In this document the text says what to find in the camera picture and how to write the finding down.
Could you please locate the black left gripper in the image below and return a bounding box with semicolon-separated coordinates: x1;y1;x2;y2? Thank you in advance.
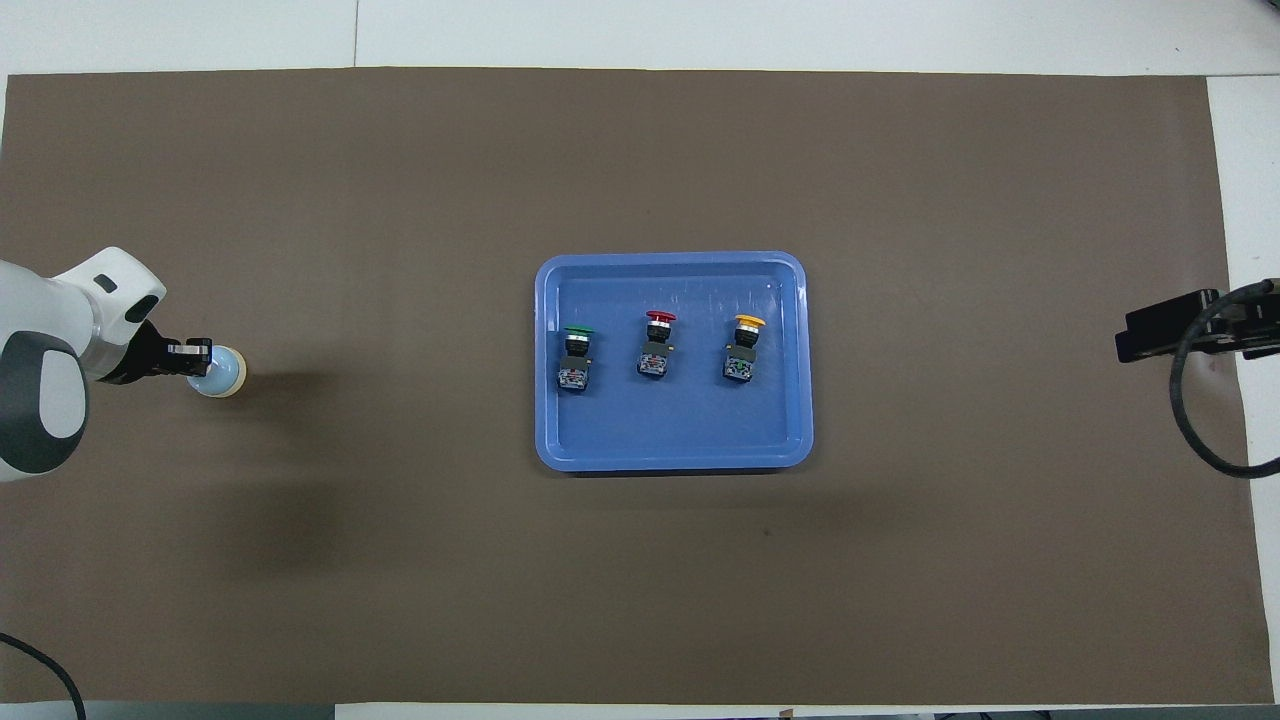
98;318;214;388

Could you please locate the red push button switch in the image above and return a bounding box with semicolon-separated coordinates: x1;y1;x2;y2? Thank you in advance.
636;310;678;381

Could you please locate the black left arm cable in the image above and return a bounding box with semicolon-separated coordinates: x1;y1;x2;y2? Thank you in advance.
0;632;86;720

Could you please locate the blue plastic tray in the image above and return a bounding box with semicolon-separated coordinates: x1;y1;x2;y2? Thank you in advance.
533;250;815;474

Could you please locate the brown table mat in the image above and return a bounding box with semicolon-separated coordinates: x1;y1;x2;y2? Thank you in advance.
0;67;1267;706

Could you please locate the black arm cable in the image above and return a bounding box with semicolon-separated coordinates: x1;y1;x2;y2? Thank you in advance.
1170;282;1280;479
0;632;86;720

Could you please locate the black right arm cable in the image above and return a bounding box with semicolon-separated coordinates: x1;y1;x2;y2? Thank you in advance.
1170;282;1280;479

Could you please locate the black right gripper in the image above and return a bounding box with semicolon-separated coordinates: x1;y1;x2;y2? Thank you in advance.
1114;280;1280;364

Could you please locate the green push button switch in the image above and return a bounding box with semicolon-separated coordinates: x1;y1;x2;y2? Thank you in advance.
557;325;596;394

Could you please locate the yellow push button switch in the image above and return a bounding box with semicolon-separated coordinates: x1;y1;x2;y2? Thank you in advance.
722;314;767;385

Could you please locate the light blue desk bell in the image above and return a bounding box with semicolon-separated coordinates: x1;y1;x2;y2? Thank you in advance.
190;345;249;399

